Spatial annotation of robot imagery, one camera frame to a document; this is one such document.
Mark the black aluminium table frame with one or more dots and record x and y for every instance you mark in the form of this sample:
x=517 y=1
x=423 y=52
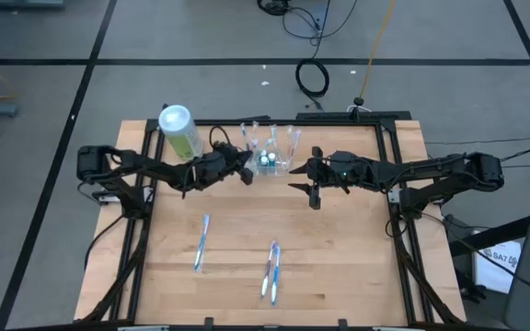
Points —
x=387 y=125

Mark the clear plastic organizer tray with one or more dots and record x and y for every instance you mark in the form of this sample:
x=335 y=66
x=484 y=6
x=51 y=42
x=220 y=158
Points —
x=276 y=171

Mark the black mounting plate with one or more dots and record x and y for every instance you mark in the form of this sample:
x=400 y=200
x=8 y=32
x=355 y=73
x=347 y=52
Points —
x=384 y=115

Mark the black diagonal metal beam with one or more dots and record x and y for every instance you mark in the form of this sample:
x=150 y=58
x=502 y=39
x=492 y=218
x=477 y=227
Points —
x=499 y=234

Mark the black round knob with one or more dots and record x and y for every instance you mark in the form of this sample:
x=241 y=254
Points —
x=359 y=101

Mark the bagged blue toothbrush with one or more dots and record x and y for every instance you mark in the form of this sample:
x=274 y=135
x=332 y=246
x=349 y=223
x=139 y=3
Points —
x=202 y=243
x=245 y=138
x=275 y=276

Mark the bagged purple toothbrush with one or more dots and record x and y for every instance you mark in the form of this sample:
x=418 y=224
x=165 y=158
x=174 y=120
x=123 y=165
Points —
x=297 y=138
x=292 y=149
x=267 y=271

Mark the bagged orange toothbrush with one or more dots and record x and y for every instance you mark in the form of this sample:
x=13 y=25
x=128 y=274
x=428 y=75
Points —
x=253 y=131
x=288 y=140

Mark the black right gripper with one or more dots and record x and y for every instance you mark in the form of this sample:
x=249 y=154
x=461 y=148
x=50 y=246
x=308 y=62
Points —
x=336 y=170

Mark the green white wipes canister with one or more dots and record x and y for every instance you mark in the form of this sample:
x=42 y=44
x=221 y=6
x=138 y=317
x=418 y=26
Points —
x=180 y=131

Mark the white printed box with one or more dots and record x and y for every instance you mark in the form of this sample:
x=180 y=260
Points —
x=495 y=271

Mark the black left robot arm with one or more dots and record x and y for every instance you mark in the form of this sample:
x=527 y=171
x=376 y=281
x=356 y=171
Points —
x=154 y=165

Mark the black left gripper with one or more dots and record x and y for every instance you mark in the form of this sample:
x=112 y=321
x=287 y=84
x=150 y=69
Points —
x=219 y=165

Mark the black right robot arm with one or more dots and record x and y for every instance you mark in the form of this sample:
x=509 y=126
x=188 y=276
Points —
x=430 y=170

